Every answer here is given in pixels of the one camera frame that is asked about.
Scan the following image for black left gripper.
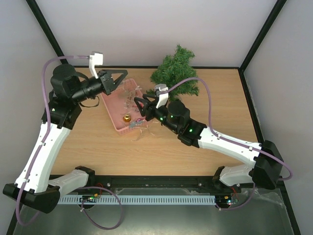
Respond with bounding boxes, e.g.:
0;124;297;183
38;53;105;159
71;70;128;104

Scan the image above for clear led string lights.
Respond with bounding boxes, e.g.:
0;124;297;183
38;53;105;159
119;79;155;141

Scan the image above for pink perforated plastic basket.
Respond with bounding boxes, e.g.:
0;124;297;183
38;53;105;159
101;78;148;135

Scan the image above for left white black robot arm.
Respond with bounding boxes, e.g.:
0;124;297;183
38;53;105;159
3;64;128;213

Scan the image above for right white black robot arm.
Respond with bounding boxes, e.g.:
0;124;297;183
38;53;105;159
134;94;283;192

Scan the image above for small green christmas tree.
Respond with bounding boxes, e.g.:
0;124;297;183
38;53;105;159
150;44;199;101

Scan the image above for gold bauble ornament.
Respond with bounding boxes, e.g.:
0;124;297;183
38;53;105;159
123;114;132;123

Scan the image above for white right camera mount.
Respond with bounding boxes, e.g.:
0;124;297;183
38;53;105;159
156;91;169;109

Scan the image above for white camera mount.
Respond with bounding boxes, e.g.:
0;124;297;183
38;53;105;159
89;57;103;79
156;91;169;109

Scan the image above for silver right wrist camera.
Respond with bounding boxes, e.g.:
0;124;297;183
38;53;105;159
154;84;168;95

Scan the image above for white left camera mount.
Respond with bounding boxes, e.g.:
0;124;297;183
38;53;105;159
89;57;103;79

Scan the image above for black front frame rail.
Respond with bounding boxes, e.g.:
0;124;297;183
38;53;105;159
48;174;269;194

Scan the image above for light blue slotted cable duct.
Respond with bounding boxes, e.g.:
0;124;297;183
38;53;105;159
58;195;216;205

